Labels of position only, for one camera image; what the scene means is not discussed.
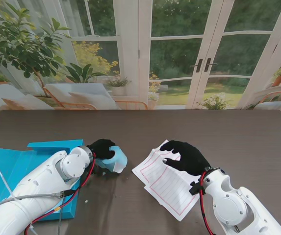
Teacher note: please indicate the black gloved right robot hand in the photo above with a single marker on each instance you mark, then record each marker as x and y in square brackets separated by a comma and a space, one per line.
[191, 159]

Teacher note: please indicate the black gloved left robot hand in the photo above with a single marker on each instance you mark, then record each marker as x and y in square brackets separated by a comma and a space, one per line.
[101, 149]

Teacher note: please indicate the light blue label roll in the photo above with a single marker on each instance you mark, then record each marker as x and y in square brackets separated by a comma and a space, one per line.
[118, 161]

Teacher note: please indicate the blue file box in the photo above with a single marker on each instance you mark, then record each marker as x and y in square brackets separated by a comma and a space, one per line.
[7, 161]

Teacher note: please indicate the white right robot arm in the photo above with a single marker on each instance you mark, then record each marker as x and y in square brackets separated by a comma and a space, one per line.
[228, 208]

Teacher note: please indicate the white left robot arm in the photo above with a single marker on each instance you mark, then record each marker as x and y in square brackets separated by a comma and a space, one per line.
[32, 193]

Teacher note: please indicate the printed garden room backdrop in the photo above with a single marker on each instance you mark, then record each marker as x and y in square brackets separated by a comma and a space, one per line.
[174, 49]

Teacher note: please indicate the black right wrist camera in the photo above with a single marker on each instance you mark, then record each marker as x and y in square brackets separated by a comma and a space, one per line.
[194, 188]

